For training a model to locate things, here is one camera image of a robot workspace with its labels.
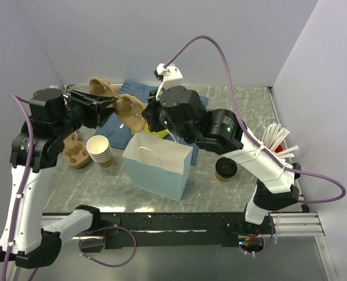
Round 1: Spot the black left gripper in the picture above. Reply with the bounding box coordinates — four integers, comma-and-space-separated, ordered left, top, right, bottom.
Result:
54, 88, 117, 139

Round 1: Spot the brown cardboard cup carrier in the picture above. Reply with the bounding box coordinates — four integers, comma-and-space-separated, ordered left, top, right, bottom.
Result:
89, 77, 147, 132

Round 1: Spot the stack of brown paper cups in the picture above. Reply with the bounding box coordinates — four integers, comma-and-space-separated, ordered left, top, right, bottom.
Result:
86, 135, 114, 168

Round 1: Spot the light blue paper bag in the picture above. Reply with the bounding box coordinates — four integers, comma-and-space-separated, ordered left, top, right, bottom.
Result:
122, 132, 193, 201

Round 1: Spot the black plastic cup lid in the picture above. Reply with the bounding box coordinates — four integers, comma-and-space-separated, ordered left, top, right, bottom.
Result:
215, 157, 238, 174

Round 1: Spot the brown paper coffee cup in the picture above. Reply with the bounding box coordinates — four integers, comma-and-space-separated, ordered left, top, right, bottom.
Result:
215, 170, 235, 182

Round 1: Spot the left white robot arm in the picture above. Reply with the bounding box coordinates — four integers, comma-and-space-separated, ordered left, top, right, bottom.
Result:
0, 88, 116, 269

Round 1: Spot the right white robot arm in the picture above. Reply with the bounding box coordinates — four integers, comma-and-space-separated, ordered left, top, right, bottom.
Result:
142, 85, 299, 234

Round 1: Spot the green polka dot plate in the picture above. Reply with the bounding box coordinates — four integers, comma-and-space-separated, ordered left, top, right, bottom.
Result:
142, 123, 168, 139

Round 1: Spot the blue letter placemat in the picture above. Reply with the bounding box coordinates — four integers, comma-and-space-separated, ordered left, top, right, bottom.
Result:
98, 79, 209, 166

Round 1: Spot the red cup with stirrers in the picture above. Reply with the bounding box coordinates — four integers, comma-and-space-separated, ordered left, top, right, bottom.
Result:
261, 122, 299, 159

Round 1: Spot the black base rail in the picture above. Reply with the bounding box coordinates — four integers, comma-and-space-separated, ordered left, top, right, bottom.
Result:
78, 212, 275, 249

